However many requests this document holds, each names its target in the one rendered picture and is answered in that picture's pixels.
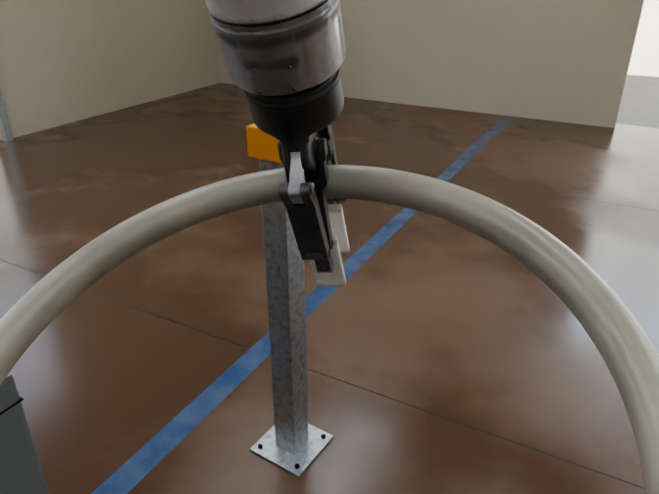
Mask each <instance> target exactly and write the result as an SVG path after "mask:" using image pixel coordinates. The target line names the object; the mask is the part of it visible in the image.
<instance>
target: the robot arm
mask: <svg viewBox="0 0 659 494"><path fill-rule="evenodd" d="M339 2H340V0H205V3H206V5H207V8H208V10H209V13H210V21H211V24H212V27H213V29H214V30H215V32H216V34H217V37H218V40H219V43H220V47H221V50H222V54H223V56H224V59H225V62H226V65H227V69H228V74H229V77H230V78H231V80H232V81H233V83H234V84H235V85H237V86H238V87H239V88H241V89H243V90H244V93H245V97H246V100H247V103H248V107H249V110H250V113H251V117H252V120H253V122H254V124H255V125H256V126H257V127H258V128H259V129H261V130H262V131H263V132H265V133H267V134H269V135H271V136H272V137H274V138H276V139H277V140H279V143H278V150H279V159H280V161H281V162H282V163H283V165H284V170H285V175H286V180H287V183H283V184H280V185H279V198H280V200H281V201H282V203H283V205H284V206H285V207H286V210H287V213H288V217H289V220H290V223H291V226H292V229H293V232H294V236H295V239H296V242H297V245H298V250H299V251H300V255H301V258H302V260H310V261H311V264H312V268H313V272H314V275H315V279H316V282H317V285H318V286H345V285H346V278H345V273H344V268H343V264H342V260H341V255H340V254H348V253H350V247H349V241H348V236H347V231H346V225H345V220H344V215H343V210H342V205H341V204H336V202H346V200H347V199H340V198H327V196H326V190H325V188H326V187H327V184H328V181H329V171H328V165H338V162H337V157H336V151H335V145H334V139H333V134H332V128H331V124H332V123H333V122H334V121H335V120H336V119H337V117H338V116H339V115H340V113H341V111H342V108H343V105H344V97H343V90H342V84H341V78H340V71H339V68H340V67H341V66H342V63H343V61H344V59H345V54H346V47H345V40H344V33H343V25H342V18H341V12H340V5H339Z"/></svg>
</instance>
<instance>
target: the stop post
mask: <svg viewBox="0 0 659 494"><path fill-rule="evenodd" d="M246 135H247V150H248V156H249V157H253V158H257V159H259V163H260V172H262V171H268V170H274V169H281V168H284V165H283V163H282V162H281V161H280V159H279V150H278V143H279V140H277V139H276V138H274V137H272V136H271V135H269V134H267V133H265V132H263V131H262V130H261V129H259V128H258V127H257V126H256V125H255V124H251V125H248V126H247V127H246ZM262 213H263V230H264V247H265V264H266V281H267V298H268V315H269V332H270V348H271V365H272V383H273V399H274V416H275V425H274V426H273V427H272V428H271V429H270V430H268V431H267V432H266V433H265V434H264V435H263V436H262V437H261V438H260V439H259V440H258V441H257V442H256V443H255V444H254V445H253V446H252V447H251V448H250V451H251V452H253V453H254V454H256V455H258V456H260V457H262V458H264V459H265V460H267V461H269V462H271V463H273V464H274V465H276V466H278V467H280V468H282V469H284V470H286V471H288V472H290V473H292V474H293V475H295V476H297V477H300V476H301V474H302V473H303V472H304V471H305V470H306V469H307V467H309V466H310V465H311V464H312V463H313V461H314V460H315V459H316V458H317V457H318V456H319V455H320V453H321V452H322V451H323V450H324V449H325V448H326V446H327V445H328V444H329V443H330V442H331V440H332V439H333V435H331V434H329V433H327V432H325V431H323V430H321V429H318V428H316V427H314V426H313V425H311V424H309V423H308V394H307V350H306V307H305V264H304V260H302V258H301V255H300V251H299V250H298V245H297V242H296V239H295V236H294V232H293V229H292V226H291V223H290V220H289V217H288V213H287V210H286V207H285V206H284V205H283V203H282V202H276V203H270V204H265V205H262Z"/></svg>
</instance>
